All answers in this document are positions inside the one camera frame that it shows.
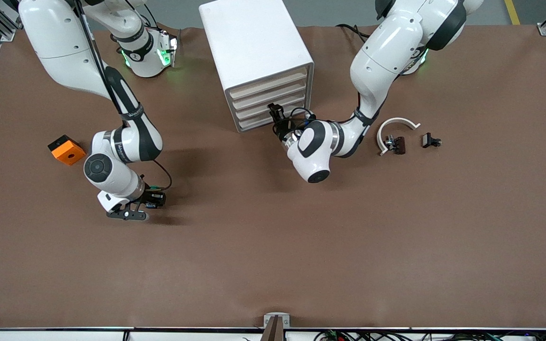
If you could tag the white drawer cabinet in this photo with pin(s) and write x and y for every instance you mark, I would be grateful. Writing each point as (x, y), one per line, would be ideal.
(254, 42)

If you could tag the grey metal bracket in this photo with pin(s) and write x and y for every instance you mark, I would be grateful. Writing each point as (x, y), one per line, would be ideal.
(277, 318)

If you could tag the small black contact block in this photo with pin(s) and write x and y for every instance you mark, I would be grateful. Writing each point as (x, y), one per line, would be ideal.
(429, 140)

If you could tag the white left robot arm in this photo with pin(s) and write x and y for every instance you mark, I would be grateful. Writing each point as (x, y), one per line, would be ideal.
(386, 52)

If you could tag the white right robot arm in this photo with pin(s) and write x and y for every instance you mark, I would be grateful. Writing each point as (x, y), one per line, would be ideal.
(55, 42)

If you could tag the green push button switch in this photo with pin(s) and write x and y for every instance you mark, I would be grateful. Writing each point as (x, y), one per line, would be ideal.
(152, 204)

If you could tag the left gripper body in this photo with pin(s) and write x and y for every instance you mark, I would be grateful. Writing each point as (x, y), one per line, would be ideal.
(282, 129)

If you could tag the dark brown contact block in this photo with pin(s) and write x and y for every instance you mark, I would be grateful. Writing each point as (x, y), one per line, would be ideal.
(398, 145)

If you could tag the white curved plastic piece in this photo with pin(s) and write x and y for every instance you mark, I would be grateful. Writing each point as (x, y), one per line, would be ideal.
(396, 122)

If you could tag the beige cabinet drawer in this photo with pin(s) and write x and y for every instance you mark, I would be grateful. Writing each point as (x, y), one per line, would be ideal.
(268, 96)
(254, 110)
(254, 121)
(268, 85)

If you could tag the brown table mat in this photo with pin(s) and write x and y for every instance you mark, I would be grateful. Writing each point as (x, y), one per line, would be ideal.
(273, 246)

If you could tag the orange box with black base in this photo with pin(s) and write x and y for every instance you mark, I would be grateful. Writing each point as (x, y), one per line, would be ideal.
(67, 150)

